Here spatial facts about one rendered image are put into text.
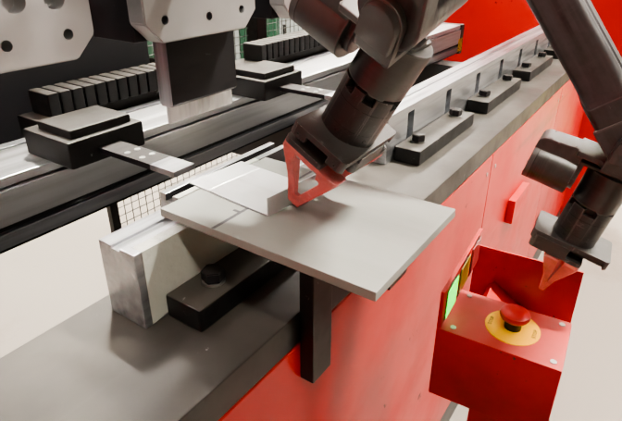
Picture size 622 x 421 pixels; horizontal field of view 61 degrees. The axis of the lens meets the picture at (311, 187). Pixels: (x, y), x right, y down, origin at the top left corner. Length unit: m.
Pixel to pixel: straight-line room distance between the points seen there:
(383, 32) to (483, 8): 2.31
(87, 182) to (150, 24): 0.39
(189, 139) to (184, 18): 0.44
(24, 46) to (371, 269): 0.32
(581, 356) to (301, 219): 1.61
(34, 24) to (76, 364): 0.33
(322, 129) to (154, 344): 0.29
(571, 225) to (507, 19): 1.96
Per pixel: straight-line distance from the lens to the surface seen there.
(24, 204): 0.80
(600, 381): 1.99
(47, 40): 0.45
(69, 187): 0.83
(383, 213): 0.56
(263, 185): 0.61
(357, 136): 0.48
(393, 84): 0.45
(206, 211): 0.57
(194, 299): 0.60
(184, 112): 0.60
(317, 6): 0.47
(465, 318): 0.79
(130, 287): 0.60
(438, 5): 0.40
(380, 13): 0.38
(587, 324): 2.21
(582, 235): 0.78
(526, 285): 0.92
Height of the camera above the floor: 1.26
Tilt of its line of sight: 25 degrees down
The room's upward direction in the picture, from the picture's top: straight up
